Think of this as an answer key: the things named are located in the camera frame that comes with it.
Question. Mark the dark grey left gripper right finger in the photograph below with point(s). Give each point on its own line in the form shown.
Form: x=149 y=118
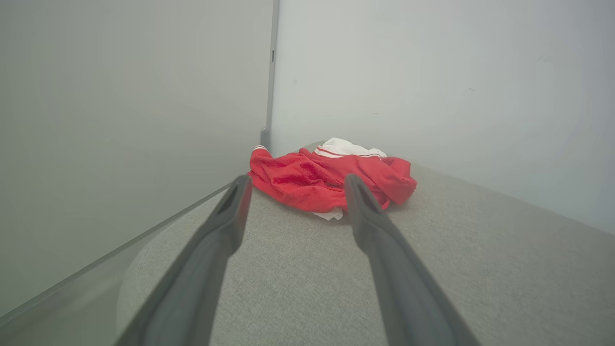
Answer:
x=399 y=278

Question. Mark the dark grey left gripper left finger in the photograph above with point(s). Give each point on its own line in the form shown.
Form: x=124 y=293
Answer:
x=202 y=269

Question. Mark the red and white t-shirt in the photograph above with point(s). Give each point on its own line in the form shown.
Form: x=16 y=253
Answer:
x=298 y=178

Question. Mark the grey wall corner trim strip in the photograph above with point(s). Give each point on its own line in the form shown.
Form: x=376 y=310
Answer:
x=271 y=72

